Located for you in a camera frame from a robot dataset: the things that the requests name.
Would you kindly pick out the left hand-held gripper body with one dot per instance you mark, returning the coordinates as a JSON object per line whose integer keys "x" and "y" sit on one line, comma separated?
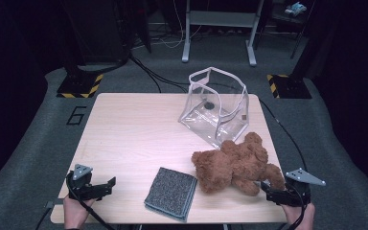
{"x": 83, "y": 188}

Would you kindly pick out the brown teddy bear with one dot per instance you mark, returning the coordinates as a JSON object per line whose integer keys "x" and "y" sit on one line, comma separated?
{"x": 230, "y": 166}

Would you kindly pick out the grey table corner bracket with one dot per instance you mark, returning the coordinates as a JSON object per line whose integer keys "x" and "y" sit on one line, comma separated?
{"x": 52, "y": 204}

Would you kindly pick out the black base with hazard stripes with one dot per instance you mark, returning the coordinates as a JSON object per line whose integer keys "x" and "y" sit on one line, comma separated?
{"x": 290, "y": 87}
{"x": 76, "y": 86}

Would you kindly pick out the person's left hand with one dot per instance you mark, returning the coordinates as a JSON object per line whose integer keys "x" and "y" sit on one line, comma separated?
{"x": 76, "y": 214}

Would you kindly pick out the dark round table grommet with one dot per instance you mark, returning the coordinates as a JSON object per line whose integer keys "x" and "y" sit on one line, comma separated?
{"x": 208, "y": 105}

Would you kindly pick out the grey cloth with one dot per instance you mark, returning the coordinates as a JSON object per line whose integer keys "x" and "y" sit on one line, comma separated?
{"x": 171, "y": 195}

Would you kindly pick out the clear plastic bag white trim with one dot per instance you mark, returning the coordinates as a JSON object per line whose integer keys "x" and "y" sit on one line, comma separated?
{"x": 223, "y": 124}

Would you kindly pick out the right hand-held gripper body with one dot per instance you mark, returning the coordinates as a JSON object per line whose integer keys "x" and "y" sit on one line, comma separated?
{"x": 295, "y": 195}

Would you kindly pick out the blue and white packet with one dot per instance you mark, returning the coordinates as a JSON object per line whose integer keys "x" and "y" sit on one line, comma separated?
{"x": 295, "y": 9}

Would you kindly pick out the white metal stand frame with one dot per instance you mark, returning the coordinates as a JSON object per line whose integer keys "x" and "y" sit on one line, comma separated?
{"x": 220, "y": 18}

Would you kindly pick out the person's right hand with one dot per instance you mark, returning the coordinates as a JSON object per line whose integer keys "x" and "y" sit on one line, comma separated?
{"x": 292, "y": 215}

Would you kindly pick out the black cabinet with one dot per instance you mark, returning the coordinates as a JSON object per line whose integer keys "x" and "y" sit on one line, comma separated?
{"x": 99, "y": 32}

